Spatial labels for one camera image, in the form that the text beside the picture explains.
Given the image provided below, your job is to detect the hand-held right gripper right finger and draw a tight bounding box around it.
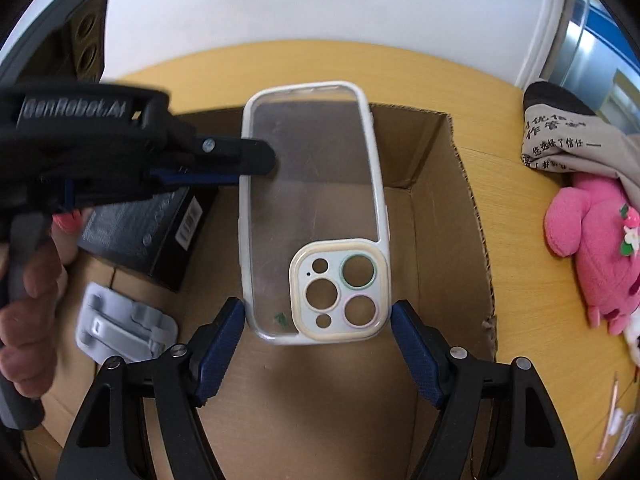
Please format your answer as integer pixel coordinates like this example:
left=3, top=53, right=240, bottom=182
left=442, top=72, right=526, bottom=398
left=391, top=300, right=581, bottom=480

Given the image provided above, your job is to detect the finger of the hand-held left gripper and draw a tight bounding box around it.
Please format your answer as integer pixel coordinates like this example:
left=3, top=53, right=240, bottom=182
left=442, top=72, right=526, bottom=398
left=166, top=130, right=280, bottom=178
left=149, top=167, right=242, bottom=190

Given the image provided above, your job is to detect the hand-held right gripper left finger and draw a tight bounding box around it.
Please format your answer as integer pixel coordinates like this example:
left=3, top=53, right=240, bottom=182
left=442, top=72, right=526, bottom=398
left=55, top=297, right=246, bottom=480

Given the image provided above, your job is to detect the clear white phone case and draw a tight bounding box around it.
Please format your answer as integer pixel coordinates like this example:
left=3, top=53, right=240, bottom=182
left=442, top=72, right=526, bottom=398
left=239, top=80, right=392, bottom=346

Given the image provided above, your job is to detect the brown cardboard box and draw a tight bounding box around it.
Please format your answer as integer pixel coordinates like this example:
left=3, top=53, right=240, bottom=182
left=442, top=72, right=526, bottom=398
left=20, top=102, right=498, bottom=480

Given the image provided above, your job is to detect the yellow wooden desktop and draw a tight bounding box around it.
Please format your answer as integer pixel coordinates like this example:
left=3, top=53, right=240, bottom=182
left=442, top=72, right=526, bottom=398
left=112, top=40, right=640, bottom=480

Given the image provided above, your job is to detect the person's left hand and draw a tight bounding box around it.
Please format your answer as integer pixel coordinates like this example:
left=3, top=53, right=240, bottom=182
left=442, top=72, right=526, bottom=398
left=0, top=209, right=85, bottom=402

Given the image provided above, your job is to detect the black product box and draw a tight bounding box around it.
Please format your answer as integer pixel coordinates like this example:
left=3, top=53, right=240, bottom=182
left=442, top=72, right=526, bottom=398
left=76, top=187, right=218, bottom=293

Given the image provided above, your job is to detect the grey plastic phone stand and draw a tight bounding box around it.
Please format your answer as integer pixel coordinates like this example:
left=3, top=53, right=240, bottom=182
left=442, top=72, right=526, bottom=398
left=75, top=281, right=179, bottom=365

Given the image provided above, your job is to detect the pink stick packet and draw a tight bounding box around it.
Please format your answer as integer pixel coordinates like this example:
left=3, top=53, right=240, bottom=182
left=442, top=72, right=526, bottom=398
left=594, top=372, right=636, bottom=461

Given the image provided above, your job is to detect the pink plush toy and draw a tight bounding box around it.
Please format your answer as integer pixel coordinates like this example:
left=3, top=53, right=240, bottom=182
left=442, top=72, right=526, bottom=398
left=544, top=172, right=640, bottom=336

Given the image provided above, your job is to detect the white plush toy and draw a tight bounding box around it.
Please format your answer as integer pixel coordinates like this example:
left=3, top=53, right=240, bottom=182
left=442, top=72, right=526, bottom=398
left=622, top=317, right=640, bottom=366

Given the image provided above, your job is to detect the metal framed glass door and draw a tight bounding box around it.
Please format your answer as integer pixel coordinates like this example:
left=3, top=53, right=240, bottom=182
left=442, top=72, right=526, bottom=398
left=515, top=0, right=640, bottom=133

